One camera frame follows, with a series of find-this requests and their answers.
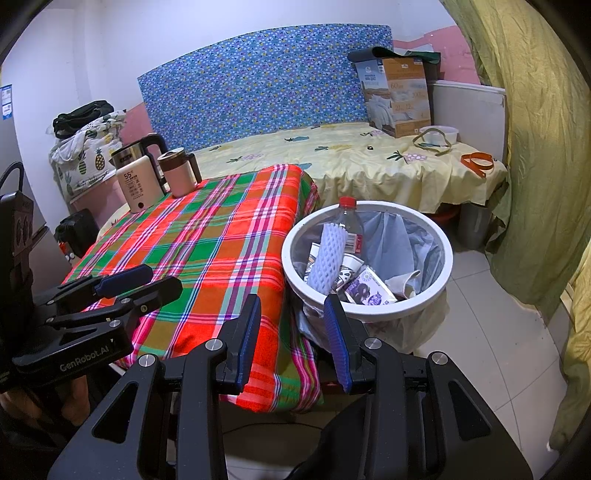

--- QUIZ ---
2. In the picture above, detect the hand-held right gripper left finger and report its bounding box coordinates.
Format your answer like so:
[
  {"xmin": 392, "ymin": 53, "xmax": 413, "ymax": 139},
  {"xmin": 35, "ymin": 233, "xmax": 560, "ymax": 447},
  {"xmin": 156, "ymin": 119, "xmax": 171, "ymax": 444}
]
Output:
[{"xmin": 46, "ymin": 294, "xmax": 262, "ymax": 480}]

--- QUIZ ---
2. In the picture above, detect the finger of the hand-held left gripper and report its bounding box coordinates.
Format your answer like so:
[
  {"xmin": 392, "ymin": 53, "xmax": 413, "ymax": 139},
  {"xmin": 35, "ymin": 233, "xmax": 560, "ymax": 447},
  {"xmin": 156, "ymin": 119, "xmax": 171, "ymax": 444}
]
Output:
[
  {"xmin": 34, "ymin": 264, "xmax": 153, "ymax": 308},
  {"xmin": 46, "ymin": 277, "xmax": 184, "ymax": 329}
]

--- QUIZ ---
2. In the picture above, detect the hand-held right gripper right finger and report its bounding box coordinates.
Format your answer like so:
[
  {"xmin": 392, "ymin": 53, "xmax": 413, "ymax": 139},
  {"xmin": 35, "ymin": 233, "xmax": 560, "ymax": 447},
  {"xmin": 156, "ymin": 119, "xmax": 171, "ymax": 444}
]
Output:
[{"xmin": 323, "ymin": 294, "xmax": 534, "ymax": 480}]

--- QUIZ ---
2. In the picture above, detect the pink tissue box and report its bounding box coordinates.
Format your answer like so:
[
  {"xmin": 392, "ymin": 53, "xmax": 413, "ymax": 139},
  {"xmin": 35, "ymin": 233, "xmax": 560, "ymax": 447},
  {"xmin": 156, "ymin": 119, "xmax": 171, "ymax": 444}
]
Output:
[{"xmin": 342, "ymin": 267, "xmax": 398, "ymax": 306}]

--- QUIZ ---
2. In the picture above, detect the white paper cup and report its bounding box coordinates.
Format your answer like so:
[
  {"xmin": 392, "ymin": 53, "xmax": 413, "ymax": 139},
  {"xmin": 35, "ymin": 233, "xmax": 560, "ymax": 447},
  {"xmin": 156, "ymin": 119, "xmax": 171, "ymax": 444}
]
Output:
[{"xmin": 335, "ymin": 256, "xmax": 365, "ymax": 291}]

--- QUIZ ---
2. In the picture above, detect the white trash bin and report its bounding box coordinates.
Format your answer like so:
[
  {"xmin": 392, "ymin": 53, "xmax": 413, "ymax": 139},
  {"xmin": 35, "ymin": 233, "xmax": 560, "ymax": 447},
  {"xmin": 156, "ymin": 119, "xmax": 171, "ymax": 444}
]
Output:
[{"xmin": 281, "ymin": 200, "xmax": 454, "ymax": 321}]

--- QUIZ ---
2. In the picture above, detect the white foam net sleeve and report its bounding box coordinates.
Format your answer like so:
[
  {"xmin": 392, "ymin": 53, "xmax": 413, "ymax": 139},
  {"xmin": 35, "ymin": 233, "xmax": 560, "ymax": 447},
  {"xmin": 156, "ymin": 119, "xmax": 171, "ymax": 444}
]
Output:
[{"xmin": 307, "ymin": 222, "xmax": 349, "ymax": 294}]

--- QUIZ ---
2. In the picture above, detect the clear plastic bottle red cap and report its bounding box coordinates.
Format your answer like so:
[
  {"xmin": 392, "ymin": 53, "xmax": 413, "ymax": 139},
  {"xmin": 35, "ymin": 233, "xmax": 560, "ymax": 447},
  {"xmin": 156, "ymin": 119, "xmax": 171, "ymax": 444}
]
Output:
[{"xmin": 330, "ymin": 196, "xmax": 365, "ymax": 257}]

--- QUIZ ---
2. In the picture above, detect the person's left hand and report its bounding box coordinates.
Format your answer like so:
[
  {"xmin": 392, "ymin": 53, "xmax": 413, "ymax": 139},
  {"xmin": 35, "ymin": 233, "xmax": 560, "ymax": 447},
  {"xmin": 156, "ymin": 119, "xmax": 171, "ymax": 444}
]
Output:
[{"xmin": 0, "ymin": 383, "xmax": 90, "ymax": 432}]

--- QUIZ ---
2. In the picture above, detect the black suitcase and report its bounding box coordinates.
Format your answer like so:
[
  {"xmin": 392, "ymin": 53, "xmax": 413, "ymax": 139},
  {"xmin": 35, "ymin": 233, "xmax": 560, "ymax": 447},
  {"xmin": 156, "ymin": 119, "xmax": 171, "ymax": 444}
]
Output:
[{"xmin": 54, "ymin": 209, "xmax": 100, "ymax": 259}]

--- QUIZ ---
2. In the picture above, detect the plaid tablecloth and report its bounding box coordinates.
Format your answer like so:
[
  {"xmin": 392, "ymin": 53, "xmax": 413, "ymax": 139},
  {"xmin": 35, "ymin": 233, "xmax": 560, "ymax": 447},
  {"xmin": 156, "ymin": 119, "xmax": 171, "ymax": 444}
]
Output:
[{"xmin": 62, "ymin": 164, "xmax": 324, "ymax": 414}]

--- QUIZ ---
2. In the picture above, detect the pink storage box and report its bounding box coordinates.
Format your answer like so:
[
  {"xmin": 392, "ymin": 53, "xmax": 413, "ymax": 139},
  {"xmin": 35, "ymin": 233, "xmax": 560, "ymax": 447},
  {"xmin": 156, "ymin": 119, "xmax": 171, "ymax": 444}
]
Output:
[{"xmin": 68, "ymin": 178, "xmax": 123, "ymax": 215}]

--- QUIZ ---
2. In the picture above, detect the pink pitcher with brown lid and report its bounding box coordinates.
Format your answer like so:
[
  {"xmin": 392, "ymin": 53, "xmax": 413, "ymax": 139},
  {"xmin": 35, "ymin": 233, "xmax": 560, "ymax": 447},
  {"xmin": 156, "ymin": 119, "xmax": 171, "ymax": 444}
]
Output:
[{"xmin": 157, "ymin": 148, "xmax": 202, "ymax": 198}]

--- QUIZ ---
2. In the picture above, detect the clear bin liner bag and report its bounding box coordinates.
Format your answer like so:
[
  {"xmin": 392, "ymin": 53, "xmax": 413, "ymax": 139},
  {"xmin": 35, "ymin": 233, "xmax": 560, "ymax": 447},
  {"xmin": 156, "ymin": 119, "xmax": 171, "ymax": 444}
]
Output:
[{"xmin": 288, "ymin": 210, "xmax": 448, "ymax": 352}]

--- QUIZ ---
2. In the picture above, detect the steel electric kettle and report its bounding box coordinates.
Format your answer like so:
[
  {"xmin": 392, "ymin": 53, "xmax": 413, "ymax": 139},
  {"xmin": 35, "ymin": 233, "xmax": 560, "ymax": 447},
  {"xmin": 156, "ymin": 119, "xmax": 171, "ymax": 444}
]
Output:
[{"xmin": 110, "ymin": 133, "xmax": 171, "ymax": 195}]

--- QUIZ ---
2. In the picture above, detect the pineapple print quilt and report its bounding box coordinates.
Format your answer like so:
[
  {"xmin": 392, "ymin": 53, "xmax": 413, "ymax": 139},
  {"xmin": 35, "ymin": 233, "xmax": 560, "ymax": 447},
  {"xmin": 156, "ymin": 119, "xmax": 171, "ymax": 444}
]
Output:
[{"xmin": 50, "ymin": 108, "xmax": 127, "ymax": 204}]

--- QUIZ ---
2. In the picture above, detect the black bag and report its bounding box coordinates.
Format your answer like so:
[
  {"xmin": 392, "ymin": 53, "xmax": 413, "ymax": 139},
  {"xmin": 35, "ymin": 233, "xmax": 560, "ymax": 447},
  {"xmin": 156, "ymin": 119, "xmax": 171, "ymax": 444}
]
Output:
[{"xmin": 52, "ymin": 100, "xmax": 115, "ymax": 138}]

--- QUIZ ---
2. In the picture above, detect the red basin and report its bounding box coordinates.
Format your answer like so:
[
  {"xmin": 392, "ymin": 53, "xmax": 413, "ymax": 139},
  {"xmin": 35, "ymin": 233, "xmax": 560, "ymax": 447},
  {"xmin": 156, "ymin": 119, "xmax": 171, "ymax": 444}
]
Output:
[{"xmin": 429, "ymin": 204, "xmax": 462, "ymax": 224}]

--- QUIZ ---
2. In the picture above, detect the grey refrigerator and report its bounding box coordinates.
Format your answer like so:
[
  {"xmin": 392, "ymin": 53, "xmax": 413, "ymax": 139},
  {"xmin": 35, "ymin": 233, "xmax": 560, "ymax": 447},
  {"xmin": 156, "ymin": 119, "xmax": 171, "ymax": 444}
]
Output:
[{"xmin": 0, "ymin": 69, "xmax": 49, "ymax": 241}]

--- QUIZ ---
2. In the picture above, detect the yellow printed bedsheet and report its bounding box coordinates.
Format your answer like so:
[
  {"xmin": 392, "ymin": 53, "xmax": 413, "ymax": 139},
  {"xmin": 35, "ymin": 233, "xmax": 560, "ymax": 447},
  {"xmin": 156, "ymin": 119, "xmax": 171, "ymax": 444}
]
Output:
[{"xmin": 97, "ymin": 121, "xmax": 511, "ymax": 232}]

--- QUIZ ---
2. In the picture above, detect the blue floral headboard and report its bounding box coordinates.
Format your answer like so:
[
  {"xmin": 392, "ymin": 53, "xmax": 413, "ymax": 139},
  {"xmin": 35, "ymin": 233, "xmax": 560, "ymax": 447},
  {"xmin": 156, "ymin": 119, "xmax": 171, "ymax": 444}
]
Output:
[{"xmin": 137, "ymin": 24, "xmax": 393, "ymax": 151}]

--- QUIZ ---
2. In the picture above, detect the cardboard bedding box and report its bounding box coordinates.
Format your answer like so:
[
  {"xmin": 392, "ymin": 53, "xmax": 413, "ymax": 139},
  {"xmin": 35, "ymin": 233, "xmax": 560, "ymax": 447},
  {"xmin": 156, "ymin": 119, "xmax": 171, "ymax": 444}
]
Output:
[{"xmin": 355, "ymin": 56, "xmax": 432, "ymax": 138}]

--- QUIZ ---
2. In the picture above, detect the white panel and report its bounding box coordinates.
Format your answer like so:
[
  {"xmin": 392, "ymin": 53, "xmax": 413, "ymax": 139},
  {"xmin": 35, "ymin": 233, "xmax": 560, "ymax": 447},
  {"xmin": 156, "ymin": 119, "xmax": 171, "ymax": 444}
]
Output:
[{"xmin": 427, "ymin": 79, "xmax": 509, "ymax": 162}]

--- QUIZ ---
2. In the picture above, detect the green curtain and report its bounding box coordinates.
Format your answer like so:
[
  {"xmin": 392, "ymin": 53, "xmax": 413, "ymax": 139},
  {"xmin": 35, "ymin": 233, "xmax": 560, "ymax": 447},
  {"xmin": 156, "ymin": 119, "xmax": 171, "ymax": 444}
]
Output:
[{"xmin": 441, "ymin": 0, "xmax": 591, "ymax": 453}]

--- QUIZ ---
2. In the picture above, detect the dark green cloth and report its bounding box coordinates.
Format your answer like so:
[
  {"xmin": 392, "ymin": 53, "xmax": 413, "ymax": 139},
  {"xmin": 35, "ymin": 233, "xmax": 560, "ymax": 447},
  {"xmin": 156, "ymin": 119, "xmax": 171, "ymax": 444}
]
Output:
[{"xmin": 374, "ymin": 45, "xmax": 441, "ymax": 65}]

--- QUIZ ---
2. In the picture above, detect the olive green strap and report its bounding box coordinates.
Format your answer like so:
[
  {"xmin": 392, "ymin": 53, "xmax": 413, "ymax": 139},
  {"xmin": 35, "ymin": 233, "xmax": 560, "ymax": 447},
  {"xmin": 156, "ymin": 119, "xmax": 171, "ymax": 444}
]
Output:
[{"xmin": 413, "ymin": 129, "xmax": 453, "ymax": 155}]

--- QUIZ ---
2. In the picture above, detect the orange strap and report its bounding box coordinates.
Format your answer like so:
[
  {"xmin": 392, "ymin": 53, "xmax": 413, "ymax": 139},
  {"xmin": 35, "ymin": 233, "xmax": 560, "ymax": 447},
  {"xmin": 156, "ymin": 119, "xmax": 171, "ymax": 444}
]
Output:
[{"xmin": 460, "ymin": 151, "xmax": 495, "ymax": 177}]

